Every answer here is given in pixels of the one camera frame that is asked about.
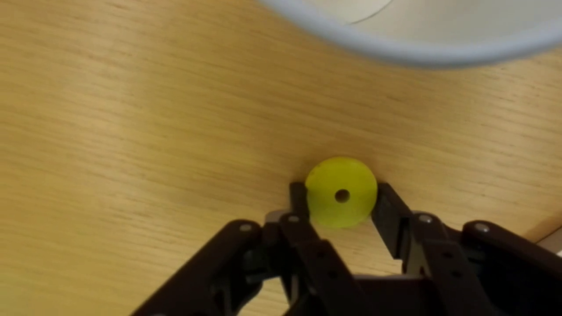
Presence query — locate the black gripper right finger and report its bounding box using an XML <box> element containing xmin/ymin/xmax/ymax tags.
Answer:
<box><xmin>369</xmin><ymin>180</ymin><xmax>562</xmax><ymax>316</ymax></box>

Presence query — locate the yellow round token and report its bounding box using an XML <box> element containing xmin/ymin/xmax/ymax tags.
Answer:
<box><xmin>304</xmin><ymin>154</ymin><xmax>379</xmax><ymax>229</ymax></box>

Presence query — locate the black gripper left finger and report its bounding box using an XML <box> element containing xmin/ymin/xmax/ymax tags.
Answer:
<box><xmin>130</xmin><ymin>180</ymin><xmax>376</xmax><ymax>316</ymax></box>

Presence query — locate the white paper cup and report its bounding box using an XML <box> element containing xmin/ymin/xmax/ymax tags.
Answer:
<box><xmin>256</xmin><ymin>0</ymin><xmax>562</xmax><ymax>68</ymax></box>

